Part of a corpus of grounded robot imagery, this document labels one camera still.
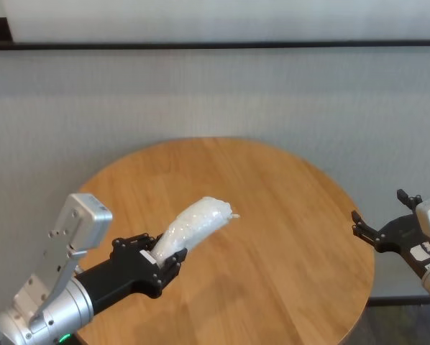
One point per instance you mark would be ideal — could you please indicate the white plastic-wrapped sandbag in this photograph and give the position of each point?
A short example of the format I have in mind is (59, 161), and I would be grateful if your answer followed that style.
(197, 223)

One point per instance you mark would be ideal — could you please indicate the black wall rail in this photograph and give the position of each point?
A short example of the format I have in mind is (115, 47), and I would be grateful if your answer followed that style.
(215, 45)

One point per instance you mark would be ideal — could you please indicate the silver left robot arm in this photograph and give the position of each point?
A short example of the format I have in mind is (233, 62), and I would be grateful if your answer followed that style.
(67, 305)

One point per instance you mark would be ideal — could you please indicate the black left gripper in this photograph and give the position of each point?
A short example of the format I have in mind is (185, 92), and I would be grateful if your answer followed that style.
(125, 273)

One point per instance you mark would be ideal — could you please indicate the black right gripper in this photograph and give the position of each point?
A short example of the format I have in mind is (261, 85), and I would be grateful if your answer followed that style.
(402, 235)

